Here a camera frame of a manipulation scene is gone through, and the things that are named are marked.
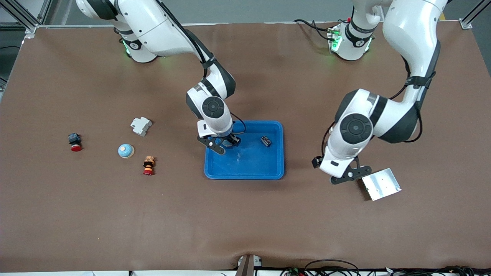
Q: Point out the small dark electrolytic capacitor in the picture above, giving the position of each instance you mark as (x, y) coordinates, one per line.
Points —
(265, 141)

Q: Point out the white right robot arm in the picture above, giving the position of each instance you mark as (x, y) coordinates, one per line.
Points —
(153, 30)

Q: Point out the silver metal plate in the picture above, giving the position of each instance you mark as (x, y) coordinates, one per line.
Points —
(381, 186)

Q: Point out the grey metal clamp bracket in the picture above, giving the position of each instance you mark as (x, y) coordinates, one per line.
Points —
(247, 266)

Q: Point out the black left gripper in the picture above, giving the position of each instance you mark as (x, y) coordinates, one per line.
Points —
(314, 163)

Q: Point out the red emergency stop button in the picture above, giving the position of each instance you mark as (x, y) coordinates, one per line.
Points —
(74, 141)

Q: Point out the aluminium frame profile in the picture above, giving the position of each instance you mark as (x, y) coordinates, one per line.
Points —
(466, 23)
(28, 27)

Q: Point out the blue plastic tray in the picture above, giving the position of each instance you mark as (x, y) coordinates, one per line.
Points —
(253, 165)

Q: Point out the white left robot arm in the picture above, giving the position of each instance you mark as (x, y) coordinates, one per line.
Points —
(406, 30)

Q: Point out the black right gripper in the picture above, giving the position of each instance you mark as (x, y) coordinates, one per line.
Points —
(231, 140)

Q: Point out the grey plastic circuit breaker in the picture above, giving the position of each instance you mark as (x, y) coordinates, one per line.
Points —
(141, 126)

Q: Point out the brown table mat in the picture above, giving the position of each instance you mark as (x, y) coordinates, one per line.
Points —
(245, 222)

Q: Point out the red yellow stacked push button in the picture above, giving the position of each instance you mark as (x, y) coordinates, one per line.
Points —
(149, 165)

